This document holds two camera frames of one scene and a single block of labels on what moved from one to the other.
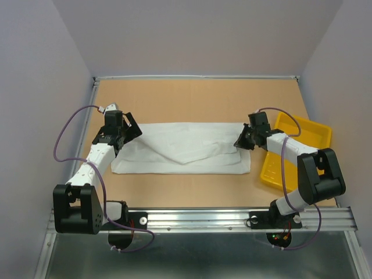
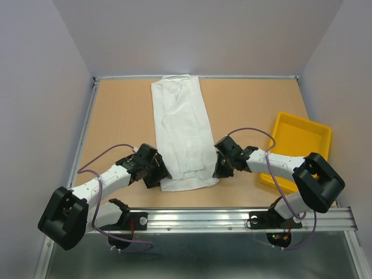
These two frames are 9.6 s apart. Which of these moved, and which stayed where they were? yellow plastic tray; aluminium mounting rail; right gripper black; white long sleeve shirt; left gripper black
Moved: right gripper black; white long sleeve shirt; left gripper black
Stayed: aluminium mounting rail; yellow plastic tray
